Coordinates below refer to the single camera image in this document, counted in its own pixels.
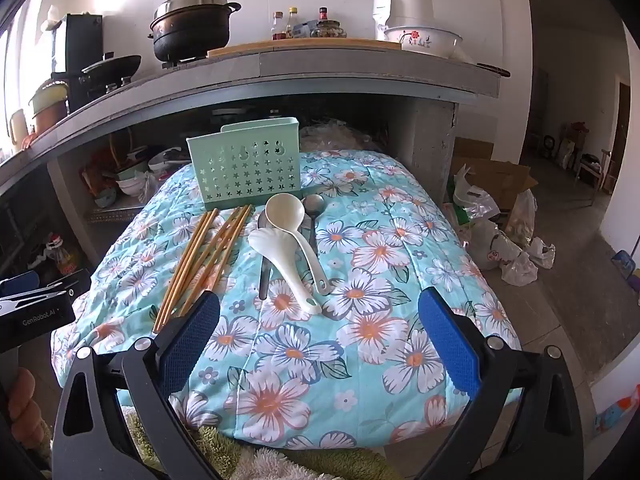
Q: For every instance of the bunch of wooden chopsticks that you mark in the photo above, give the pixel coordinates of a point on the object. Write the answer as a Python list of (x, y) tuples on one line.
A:
[(189, 260)]

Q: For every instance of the glass jar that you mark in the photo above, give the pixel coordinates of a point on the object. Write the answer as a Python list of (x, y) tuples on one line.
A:
[(328, 29)]

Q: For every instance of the pile of kitchen dishes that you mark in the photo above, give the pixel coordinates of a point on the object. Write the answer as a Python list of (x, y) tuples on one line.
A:
[(130, 180)]

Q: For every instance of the concrete kitchen counter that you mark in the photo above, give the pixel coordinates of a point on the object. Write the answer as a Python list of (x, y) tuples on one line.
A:
[(350, 72)]

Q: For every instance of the white plastic ladle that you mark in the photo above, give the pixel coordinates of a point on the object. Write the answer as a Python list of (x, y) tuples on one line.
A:
[(284, 212)]

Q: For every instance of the blue dustpan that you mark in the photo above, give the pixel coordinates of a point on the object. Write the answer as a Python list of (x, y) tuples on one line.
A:
[(622, 265)]

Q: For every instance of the brown wooden door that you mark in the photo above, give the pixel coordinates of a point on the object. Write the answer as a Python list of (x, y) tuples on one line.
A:
[(621, 135)]

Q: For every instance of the white plastic bag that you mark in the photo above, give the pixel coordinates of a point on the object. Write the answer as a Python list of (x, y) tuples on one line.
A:
[(520, 270), (475, 200), (542, 252), (495, 245)]

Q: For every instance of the steel pot lid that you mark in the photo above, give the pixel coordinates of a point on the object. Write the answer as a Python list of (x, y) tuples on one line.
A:
[(192, 2)]

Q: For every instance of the wooden chair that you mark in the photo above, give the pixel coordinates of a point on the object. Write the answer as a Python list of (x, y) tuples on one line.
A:
[(595, 170)]

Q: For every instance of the person's left hand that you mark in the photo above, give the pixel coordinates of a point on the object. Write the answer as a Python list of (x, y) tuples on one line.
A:
[(24, 405)]

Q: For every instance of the floral turquoise blanket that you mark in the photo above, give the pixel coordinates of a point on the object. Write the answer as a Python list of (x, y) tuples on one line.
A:
[(360, 260)]

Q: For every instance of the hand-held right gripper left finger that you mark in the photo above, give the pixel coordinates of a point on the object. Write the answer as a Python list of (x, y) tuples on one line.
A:
[(190, 340)]

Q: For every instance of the green perforated utensil holder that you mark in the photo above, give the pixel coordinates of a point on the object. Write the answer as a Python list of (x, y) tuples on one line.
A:
[(240, 175)]

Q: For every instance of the yellow capped sauce bottle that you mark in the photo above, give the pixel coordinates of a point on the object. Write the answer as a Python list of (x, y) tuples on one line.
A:
[(292, 22)]

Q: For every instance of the clear plastic bag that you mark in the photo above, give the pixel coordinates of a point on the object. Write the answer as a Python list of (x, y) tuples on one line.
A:
[(340, 135)]

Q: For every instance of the white rice cooker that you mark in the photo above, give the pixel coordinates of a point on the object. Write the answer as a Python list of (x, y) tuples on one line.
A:
[(400, 7)]

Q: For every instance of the dark pan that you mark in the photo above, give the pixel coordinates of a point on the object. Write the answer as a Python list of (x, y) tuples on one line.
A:
[(492, 69)]

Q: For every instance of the green white fleece cloth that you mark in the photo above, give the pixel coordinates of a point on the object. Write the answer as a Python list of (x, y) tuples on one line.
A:
[(280, 462)]

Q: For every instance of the orange capped sauce bottle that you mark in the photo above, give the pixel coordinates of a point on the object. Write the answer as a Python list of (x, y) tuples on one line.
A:
[(278, 27)]

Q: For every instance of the flowered enamel basin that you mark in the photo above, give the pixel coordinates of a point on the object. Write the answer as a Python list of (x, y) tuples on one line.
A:
[(425, 40)]

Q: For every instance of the black stockpot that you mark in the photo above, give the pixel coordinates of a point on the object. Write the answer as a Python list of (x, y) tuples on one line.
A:
[(192, 37)]

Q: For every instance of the black wok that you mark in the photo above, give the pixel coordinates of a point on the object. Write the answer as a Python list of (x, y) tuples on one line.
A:
[(112, 65)]

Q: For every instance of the cream mug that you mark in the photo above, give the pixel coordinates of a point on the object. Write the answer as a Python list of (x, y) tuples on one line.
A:
[(17, 130)]

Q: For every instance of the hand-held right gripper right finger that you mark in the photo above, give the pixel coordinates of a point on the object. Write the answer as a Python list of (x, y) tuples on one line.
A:
[(450, 345)]

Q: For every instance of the black rectangular appliance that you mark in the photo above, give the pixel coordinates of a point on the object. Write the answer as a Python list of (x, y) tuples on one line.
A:
[(80, 40)]

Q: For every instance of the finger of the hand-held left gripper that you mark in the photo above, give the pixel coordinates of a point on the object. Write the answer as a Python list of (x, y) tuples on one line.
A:
[(22, 282)]

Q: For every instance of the white rice paddle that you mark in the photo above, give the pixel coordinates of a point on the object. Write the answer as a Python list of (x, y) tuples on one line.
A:
[(272, 250)]

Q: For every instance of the wooden cutting board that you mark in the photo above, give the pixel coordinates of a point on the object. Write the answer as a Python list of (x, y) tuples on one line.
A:
[(300, 45)]

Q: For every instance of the red capped sauce bottle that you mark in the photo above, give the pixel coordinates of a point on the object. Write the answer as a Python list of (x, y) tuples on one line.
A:
[(323, 15)]

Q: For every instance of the cream enamel pot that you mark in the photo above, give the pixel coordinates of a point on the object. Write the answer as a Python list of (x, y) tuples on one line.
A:
[(50, 105)]

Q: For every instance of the cardboard box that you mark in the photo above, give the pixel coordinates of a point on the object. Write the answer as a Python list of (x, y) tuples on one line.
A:
[(492, 175)]

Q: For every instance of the cooking oil bottle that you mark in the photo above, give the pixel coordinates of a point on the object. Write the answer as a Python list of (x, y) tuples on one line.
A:
[(62, 255)]

